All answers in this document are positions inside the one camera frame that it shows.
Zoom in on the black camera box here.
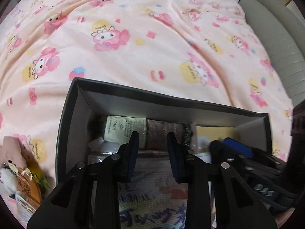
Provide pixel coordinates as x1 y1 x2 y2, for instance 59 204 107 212
290 101 304 169

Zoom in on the grey padded headboard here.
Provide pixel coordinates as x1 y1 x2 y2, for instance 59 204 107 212
239 0 304 106

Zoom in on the green leaf packet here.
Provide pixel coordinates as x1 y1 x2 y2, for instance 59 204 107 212
182 123 197 152

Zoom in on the black cardboard storage box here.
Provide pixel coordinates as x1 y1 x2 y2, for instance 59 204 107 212
56 77 274 229

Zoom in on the person's hand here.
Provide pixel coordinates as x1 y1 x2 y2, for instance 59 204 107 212
274 208 299 229

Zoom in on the yellow paper envelope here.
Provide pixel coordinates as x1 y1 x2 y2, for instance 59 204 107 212
196 126 239 152

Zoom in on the brown sachet packet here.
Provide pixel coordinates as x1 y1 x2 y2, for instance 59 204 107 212
145 119 184 151

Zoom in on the white sachet packet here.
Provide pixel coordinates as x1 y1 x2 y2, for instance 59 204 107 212
103 116 147 148

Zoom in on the cartoon boy sticker pack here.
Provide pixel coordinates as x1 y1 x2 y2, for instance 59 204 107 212
118 160 188 228

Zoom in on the wooden comb with pouch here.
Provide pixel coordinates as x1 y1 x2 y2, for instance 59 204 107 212
1 134 51 205

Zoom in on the red white toy package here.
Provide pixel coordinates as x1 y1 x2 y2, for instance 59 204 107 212
15 191 40 219

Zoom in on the pink cartoon print blanket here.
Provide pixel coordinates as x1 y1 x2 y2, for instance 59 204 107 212
1 0 293 178

